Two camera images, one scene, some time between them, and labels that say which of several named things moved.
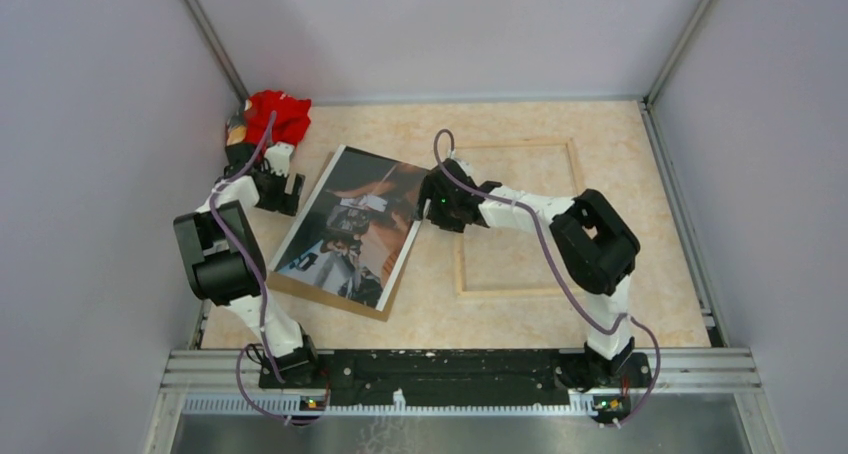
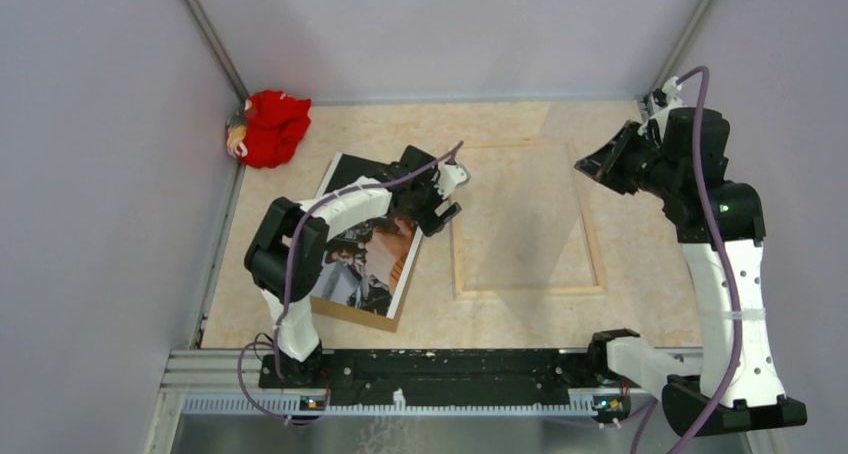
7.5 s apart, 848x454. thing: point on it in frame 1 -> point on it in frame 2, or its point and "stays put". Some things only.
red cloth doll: [249, 123] stays put
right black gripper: [429, 192] -> [604, 162]
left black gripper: [284, 202] -> [427, 220]
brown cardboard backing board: [304, 290] -> [351, 314]
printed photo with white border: [356, 232] stays put
